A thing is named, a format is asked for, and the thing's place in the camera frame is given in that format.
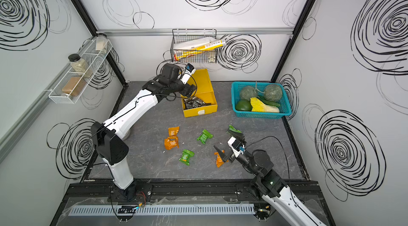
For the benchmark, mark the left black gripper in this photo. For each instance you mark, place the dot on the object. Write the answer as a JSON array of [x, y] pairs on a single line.
[[189, 90]]

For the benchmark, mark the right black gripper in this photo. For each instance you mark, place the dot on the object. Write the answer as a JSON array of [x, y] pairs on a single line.
[[237, 135]]

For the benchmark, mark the green cookie packet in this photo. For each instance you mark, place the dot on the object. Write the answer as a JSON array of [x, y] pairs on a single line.
[[205, 135], [186, 156], [232, 128]]

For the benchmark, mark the yellow top drawer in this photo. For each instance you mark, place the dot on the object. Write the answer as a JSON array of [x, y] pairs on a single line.
[[201, 110]]

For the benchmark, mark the black cookie packet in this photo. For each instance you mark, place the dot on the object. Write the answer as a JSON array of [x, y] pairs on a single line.
[[189, 101], [189, 106], [200, 103]]

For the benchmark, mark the yellow drawer cabinet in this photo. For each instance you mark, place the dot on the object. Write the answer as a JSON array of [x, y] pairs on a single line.
[[202, 81]]

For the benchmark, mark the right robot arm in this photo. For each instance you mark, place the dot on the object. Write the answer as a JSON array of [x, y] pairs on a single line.
[[267, 184]]

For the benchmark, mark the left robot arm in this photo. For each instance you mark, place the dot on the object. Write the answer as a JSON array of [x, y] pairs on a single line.
[[108, 137]]

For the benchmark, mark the orange cookie packet right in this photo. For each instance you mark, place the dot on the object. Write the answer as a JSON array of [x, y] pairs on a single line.
[[219, 161]]

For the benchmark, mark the yellow white package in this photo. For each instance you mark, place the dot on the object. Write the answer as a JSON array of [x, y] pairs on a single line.
[[199, 47]]

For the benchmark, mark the green avocado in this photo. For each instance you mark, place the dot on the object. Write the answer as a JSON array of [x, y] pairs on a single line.
[[243, 105]]

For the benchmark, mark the orange cookie packet upper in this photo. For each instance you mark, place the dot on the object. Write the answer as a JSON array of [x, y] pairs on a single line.
[[173, 131]]

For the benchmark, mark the yellow white cabbage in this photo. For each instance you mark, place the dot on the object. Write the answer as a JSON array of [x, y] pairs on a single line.
[[258, 106]]

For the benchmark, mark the orange cookie packet large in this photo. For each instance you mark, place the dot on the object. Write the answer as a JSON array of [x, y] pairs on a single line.
[[171, 142]]

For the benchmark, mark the left green melon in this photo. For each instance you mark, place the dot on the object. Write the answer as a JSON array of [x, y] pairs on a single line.
[[248, 92]]

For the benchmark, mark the green melon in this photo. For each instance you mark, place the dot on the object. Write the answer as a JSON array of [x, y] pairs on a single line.
[[273, 92], [248, 92]]

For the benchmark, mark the green cucumber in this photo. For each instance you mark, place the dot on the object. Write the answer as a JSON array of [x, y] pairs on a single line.
[[267, 102]]

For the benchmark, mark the teal plastic basket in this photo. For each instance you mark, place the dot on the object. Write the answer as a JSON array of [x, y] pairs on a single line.
[[285, 107]]

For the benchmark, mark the right green melon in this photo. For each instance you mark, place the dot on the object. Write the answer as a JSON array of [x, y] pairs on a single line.
[[273, 92]]

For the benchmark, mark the clear jar far shelf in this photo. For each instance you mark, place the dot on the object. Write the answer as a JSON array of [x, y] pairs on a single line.
[[101, 43]]

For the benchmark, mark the black lid spice jar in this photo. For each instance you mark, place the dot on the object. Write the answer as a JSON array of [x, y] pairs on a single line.
[[80, 66]]

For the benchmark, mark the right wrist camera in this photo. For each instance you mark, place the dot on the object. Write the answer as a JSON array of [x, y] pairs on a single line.
[[237, 147]]

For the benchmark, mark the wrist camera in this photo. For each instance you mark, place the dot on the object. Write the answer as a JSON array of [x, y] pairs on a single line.
[[237, 147], [189, 70]]

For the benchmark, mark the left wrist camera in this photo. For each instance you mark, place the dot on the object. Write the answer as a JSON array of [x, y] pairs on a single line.
[[189, 70]]

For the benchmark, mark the black wire wall basket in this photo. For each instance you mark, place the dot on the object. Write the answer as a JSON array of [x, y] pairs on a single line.
[[185, 41]]

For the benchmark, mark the white wire wall shelf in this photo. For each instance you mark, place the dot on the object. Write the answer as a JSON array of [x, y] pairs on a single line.
[[100, 79]]

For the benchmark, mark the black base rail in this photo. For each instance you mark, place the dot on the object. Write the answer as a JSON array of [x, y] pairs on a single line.
[[152, 190]]

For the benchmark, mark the white slotted cable duct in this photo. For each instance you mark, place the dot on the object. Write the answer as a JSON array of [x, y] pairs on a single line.
[[148, 210]]

